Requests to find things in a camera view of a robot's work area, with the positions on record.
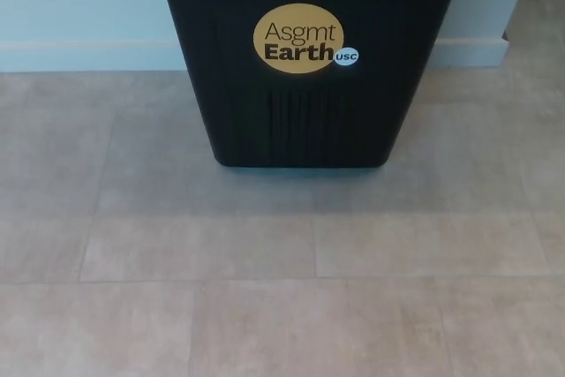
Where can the small white USC sticker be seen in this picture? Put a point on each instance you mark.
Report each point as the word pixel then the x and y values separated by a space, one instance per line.
pixel 347 57

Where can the round yellow Asgmt Earth sticker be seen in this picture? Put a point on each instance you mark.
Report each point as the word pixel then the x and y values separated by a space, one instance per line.
pixel 282 24

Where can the black three-stream trash can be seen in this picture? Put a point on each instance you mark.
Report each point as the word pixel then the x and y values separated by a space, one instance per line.
pixel 304 130

